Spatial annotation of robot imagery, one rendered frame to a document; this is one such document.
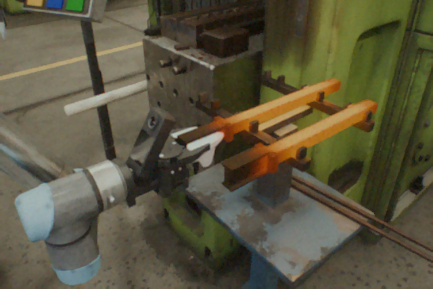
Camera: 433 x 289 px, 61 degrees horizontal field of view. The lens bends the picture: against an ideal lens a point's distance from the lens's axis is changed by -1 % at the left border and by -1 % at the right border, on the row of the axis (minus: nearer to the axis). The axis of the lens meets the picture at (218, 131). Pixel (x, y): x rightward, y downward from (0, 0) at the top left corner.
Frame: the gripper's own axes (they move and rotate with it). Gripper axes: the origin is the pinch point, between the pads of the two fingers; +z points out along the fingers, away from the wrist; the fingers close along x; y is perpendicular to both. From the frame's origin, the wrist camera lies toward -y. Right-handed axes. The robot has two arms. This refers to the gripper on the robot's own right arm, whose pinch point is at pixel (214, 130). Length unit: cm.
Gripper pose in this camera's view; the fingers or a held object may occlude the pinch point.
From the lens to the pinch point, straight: 71.2
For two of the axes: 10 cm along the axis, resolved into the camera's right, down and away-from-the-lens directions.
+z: 7.9, -3.2, 5.2
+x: 6.1, 4.1, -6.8
